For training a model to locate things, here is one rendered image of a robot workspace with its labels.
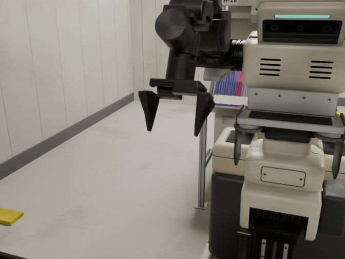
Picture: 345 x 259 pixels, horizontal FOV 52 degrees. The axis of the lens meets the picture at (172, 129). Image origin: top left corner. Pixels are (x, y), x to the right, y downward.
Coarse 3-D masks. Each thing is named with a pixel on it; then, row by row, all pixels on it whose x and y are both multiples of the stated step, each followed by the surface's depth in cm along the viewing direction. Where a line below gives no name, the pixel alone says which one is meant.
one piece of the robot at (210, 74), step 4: (208, 68) 100; (212, 68) 100; (216, 68) 99; (220, 68) 99; (204, 72) 100; (208, 72) 100; (212, 72) 99; (216, 72) 99; (220, 72) 99; (204, 76) 100; (208, 76) 99; (212, 76) 99; (216, 76) 99; (220, 76) 99; (204, 80) 100; (208, 80) 100; (212, 80) 100; (216, 80) 99; (220, 80) 99
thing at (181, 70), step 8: (168, 56) 70; (176, 56) 68; (184, 56) 67; (168, 64) 69; (176, 64) 67; (184, 64) 67; (192, 64) 68; (168, 72) 68; (176, 72) 67; (184, 72) 67; (192, 72) 68; (152, 80) 68; (160, 80) 67; (168, 80) 67; (176, 80) 66; (184, 80) 66; (192, 80) 65; (200, 88) 66
